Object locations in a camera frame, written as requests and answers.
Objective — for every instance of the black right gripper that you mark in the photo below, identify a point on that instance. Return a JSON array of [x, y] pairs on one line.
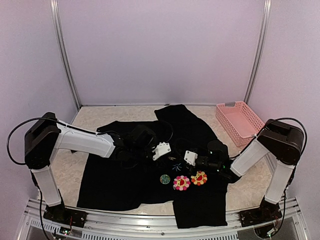
[[190, 166]]

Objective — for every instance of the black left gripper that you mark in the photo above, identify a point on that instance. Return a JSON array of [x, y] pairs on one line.
[[160, 163]]

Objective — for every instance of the teal round brooch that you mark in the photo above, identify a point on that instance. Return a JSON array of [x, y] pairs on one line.
[[165, 179]]

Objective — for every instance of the black t-shirt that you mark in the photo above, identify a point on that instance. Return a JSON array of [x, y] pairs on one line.
[[122, 186]]

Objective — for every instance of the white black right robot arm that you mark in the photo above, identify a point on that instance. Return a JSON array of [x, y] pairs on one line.
[[283, 139]]

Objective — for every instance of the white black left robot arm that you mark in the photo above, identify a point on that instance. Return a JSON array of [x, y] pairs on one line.
[[49, 134]]

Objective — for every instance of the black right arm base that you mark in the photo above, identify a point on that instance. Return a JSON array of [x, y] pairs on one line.
[[266, 212]]

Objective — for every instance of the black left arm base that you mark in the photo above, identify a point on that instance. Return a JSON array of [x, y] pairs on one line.
[[67, 216]]

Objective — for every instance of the orange flower plush badge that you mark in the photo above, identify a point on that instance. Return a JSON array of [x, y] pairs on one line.
[[199, 179]]

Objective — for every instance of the pink flower plush badge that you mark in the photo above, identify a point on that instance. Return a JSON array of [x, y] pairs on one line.
[[181, 183]]

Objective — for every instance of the pink plastic basket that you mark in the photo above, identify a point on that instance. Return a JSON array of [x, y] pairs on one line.
[[239, 121]]

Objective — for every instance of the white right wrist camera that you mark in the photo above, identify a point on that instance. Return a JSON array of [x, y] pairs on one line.
[[190, 158]]

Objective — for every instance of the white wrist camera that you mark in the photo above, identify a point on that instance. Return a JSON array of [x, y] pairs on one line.
[[160, 150], [190, 158]]

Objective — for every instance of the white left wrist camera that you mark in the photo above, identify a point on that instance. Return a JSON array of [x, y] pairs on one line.
[[160, 150]]

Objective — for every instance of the grey aluminium front rail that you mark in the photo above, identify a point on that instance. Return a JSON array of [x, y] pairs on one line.
[[119, 226]]

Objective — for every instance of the grey aluminium left corner post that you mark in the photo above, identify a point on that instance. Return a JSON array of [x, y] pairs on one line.
[[54, 5]]

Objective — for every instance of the grey aluminium corner post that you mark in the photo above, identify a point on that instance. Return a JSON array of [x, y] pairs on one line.
[[259, 49], [54, 5]]

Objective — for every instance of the grey aluminium right corner post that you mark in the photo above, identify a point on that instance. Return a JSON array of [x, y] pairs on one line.
[[259, 49]]

